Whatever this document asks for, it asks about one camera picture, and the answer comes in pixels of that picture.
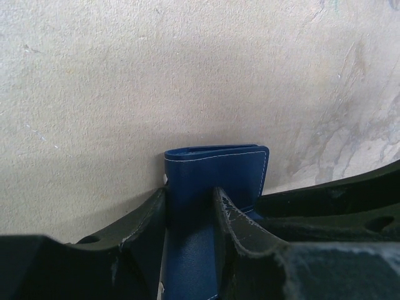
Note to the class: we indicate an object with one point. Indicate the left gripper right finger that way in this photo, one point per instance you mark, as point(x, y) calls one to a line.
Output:
point(338, 240)

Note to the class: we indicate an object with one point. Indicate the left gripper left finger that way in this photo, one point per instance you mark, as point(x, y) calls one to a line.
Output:
point(121, 261)

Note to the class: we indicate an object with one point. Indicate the blue leather card holder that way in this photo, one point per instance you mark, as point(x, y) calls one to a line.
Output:
point(191, 174)

